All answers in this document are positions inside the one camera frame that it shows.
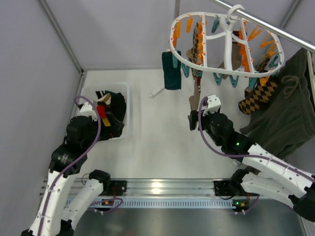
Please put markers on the orange brown argyle sock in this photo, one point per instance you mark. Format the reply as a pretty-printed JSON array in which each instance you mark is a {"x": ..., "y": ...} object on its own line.
[{"x": 259, "y": 98}]

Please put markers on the aluminium mounting rail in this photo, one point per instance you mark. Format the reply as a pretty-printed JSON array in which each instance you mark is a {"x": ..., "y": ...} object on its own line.
[{"x": 172, "y": 189}]

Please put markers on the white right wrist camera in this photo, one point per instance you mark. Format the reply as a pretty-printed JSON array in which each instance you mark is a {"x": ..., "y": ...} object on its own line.
[{"x": 211, "y": 103}]

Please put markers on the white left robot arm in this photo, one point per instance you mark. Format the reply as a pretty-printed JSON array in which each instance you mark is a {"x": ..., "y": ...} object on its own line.
[{"x": 55, "y": 217}]

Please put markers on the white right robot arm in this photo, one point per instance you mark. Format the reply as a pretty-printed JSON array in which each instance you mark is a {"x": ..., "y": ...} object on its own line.
[{"x": 222, "y": 139}]

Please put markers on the dark teal sock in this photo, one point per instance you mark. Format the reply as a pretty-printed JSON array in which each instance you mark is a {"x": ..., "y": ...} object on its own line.
[{"x": 171, "y": 71}]

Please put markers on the plain brown ribbed sock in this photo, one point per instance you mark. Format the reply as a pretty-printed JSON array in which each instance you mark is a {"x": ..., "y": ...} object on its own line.
[{"x": 195, "y": 98}]

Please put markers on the silver metal hanging rail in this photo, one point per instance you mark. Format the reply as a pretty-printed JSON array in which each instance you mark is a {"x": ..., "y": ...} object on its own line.
[{"x": 296, "y": 17}]

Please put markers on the white oval clip hanger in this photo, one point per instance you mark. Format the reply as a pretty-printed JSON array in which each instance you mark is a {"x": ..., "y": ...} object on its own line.
[{"x": 230, "y": 28}]

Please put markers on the white plastic laundry basket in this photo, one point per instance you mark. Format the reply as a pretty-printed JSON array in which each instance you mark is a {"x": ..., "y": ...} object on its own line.
[{"x": 122, "y": 87}]

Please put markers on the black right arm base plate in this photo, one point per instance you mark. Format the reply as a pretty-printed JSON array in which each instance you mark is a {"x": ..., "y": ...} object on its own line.
[{"x": 228, "y": 188}]

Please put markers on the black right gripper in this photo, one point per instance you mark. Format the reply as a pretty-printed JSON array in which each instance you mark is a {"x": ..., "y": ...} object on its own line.
[{"x": 193, "y": 120}]

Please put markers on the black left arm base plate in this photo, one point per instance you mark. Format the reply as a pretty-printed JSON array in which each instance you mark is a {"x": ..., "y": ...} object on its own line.
[{"x": 111, "y": 188}]

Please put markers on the black socks pile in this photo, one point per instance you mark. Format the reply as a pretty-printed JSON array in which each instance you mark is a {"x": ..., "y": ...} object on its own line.
[{"x": 117, "y": 104}]

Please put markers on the red white sock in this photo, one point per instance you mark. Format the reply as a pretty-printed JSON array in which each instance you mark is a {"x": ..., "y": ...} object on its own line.
[{"x": 101, "y": 111}]

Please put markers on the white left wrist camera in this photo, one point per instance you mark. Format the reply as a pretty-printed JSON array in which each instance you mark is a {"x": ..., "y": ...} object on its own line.
[{"x": 88, "y": 110}]

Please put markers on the plain tan hanging sock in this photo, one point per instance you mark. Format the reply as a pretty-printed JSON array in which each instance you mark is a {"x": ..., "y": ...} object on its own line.
[{"x": 236, "y": 58}]

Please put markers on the dark green drawstring shorts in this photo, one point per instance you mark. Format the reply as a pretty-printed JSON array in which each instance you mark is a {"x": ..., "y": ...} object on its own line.
[{"x": 289, "y": 120}]

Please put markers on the beige brown argyle sock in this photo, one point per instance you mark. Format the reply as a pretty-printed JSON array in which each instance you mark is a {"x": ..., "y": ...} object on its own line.
[{"x": 192, "y": 54}]

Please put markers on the white drying rack stand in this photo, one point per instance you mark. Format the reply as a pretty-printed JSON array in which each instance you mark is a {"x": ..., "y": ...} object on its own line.
[{"x": 159, "y": 89}]

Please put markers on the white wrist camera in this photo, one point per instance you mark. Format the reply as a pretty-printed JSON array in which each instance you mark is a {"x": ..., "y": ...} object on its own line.
[
  {"x": 211, "y": 103},
  {"x": 88, "y": 110}
]

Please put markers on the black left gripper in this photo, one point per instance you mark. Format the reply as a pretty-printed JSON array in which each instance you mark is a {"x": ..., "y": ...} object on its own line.
[{"x": 114, "y": 122}]

